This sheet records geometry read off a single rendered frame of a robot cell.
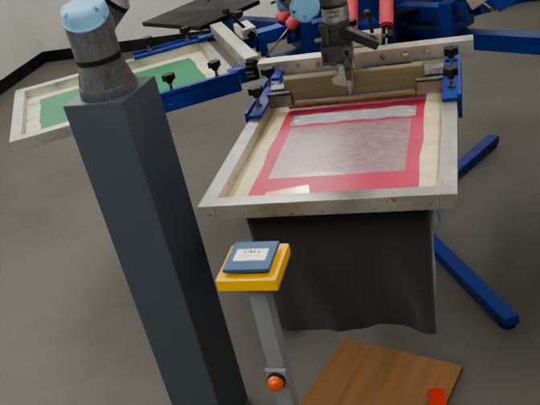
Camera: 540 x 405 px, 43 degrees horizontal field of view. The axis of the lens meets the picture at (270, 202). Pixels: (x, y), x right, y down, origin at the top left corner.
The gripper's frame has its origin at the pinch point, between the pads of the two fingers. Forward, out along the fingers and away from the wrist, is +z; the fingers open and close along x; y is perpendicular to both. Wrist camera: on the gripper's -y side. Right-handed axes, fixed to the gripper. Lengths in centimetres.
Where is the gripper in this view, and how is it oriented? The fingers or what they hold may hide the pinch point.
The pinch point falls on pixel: (353, 87)
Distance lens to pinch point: 205.3
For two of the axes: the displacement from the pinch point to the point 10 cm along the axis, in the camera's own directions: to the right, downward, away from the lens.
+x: -2.2, 5.2, -8.2
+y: -9.5, 0.5, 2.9
